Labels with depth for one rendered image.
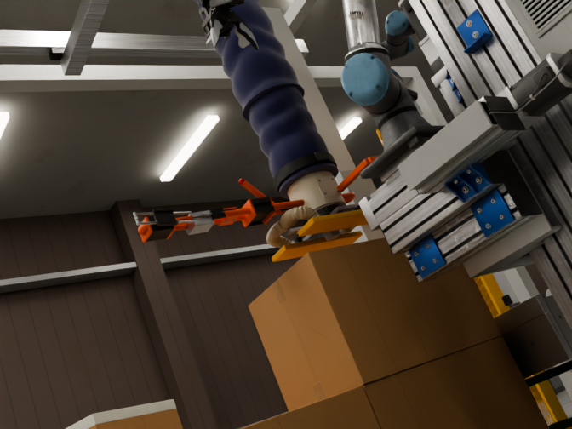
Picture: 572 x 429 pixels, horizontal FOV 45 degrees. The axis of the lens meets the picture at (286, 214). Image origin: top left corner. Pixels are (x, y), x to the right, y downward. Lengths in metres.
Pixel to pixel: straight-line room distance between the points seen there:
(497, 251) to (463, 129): 0.40
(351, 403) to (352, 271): 0.39
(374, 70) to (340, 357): 0.78
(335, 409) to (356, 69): 0.86
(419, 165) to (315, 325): 0.63
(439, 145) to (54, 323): 6.41
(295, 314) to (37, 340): 5.64
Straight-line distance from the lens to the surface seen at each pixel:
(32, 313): 7.65
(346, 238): 2.44
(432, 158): 1.61
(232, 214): 2.16
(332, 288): 1.98
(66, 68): 4.32
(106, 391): 7.60
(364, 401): 1.91
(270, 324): 2.21
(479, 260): 1.86
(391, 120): 1.86
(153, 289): 7.97
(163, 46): 4.66
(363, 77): 1.76
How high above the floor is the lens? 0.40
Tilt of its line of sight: 19 degrees up
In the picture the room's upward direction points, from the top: 23 degrees counter-clockwise
